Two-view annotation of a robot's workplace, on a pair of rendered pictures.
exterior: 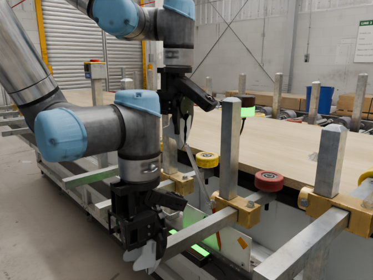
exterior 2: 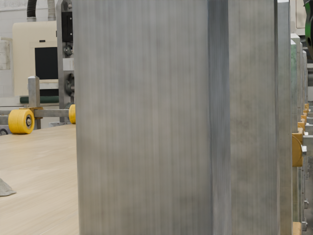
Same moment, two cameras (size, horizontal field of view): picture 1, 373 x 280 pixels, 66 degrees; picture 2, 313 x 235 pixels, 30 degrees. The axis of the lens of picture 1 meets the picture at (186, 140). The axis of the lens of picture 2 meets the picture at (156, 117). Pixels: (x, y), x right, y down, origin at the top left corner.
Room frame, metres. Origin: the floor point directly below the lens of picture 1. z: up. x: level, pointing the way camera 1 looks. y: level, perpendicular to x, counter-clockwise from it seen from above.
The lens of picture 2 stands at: (1.17, 0.36, 1.04)
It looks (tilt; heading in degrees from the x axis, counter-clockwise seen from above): 3 degrees down; 237
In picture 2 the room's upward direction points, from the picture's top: 1 degrees counter-clockwise
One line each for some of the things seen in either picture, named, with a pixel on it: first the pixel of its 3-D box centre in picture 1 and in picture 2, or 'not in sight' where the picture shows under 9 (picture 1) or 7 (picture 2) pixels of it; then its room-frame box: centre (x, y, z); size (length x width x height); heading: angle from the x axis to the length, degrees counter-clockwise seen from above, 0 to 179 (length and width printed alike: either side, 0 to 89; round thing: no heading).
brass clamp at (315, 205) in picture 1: (335, 208); (286, 146); (0.51, -0.29, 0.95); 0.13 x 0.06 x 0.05; 42
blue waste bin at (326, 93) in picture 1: (318, 103); not in sight; (6.03, -2.80, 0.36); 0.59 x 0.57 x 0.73; 133
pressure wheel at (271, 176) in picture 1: (267, 191); not in sight; (0.77, -0.24, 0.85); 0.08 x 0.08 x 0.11
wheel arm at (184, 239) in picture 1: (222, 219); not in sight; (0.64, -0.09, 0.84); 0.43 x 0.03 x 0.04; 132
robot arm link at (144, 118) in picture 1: (136, 123); not in sight; (0.48, 0.09, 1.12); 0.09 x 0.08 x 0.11; 131
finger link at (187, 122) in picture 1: (178, 130); not in sight; (0.75, 0.02, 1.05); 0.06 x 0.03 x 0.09; 63
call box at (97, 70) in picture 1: (95, 71); not in sight; (1.28, 0.40, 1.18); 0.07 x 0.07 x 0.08; 42
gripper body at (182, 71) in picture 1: (175, 91); not in sight; (0.74, 0.03, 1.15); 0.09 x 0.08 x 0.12; 63
